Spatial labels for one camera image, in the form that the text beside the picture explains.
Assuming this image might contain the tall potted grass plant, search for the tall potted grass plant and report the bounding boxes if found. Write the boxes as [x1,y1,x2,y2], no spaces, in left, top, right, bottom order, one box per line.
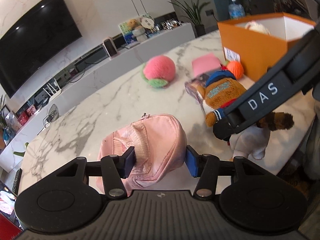
[169,0,210,37]

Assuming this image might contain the black remote control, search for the black remote control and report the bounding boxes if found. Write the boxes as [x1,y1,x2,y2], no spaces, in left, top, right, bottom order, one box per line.
[12,168,22,195]

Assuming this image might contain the white black dog plush keychain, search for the white black dog plush keychain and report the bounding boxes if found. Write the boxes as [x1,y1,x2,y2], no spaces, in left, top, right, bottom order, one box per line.
[229,125,271,160]

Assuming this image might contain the pink fluffy peach plush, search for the pink fluffy peach plush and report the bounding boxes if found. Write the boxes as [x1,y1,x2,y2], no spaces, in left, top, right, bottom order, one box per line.
[141,55,176,88]

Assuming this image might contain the black wall television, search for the black wall television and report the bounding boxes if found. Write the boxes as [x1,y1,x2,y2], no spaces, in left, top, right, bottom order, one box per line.
[1,0,82,97]

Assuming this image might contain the white wifi router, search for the white wifi router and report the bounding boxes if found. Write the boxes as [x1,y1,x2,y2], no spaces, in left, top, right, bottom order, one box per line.
[43,78,62,103]

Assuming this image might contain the orange cardboard box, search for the orange cardboard box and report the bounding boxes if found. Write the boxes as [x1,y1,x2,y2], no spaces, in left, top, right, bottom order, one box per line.
[218,12,316,81]

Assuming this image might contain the pink black space heater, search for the pink black space heater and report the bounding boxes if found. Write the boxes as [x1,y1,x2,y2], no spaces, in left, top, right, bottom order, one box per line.
[103,37,118,57]

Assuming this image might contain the white marble tv console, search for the white marble tv console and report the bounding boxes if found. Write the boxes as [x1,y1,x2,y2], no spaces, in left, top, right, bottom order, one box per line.
[1,23,195,172]

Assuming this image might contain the pink wallet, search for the pink wallet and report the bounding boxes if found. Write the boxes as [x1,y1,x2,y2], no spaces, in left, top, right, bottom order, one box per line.
[191,53,221,77]

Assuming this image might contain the black white figurines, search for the black white figurines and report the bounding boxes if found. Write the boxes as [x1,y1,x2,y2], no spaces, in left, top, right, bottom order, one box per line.
[161,19,182,30]

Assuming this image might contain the blue water jug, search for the blue water jug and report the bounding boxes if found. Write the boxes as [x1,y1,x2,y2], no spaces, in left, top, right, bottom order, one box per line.
[228,0,246,19]

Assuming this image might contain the pink cap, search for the pink cap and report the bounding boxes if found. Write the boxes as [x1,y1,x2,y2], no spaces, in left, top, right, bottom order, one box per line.
[98,114,187,194]

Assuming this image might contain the smartphone with lit screen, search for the smartphone with lit screen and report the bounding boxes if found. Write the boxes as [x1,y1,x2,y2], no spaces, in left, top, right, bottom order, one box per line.
[0,181,16,221]

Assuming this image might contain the illustrated card box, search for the illustrated card box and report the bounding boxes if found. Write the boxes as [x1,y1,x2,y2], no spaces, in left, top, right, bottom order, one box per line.
[184,73,212,114]

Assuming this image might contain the crochet bunny toy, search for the crochet bunny toy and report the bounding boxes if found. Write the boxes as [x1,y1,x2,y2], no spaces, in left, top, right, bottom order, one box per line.
[245,21,271,35]

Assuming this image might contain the green picture book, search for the green picture book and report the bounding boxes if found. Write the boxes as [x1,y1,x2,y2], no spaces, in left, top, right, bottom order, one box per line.
[119,18,139,45]

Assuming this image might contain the small desk fan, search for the small desk fan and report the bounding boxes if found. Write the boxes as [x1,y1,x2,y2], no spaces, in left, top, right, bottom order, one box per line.
[43,104,59,128]

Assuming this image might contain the orange crochet fruit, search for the orange crochet fruit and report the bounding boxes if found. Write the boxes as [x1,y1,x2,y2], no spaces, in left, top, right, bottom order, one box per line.
[226,61,244,80]

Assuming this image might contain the brown bear plush blue outfit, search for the brown bear plush blue outfit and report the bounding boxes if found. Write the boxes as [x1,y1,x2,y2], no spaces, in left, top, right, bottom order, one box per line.
[196,70,294,131]

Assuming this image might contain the potted plant on console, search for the potted plant on console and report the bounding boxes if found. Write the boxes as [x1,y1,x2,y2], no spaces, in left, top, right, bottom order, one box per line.
[1,95,16,145]

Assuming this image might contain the round paper fan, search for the round paper fan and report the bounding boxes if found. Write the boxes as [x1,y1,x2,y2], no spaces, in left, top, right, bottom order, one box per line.
[140,17,155,30]

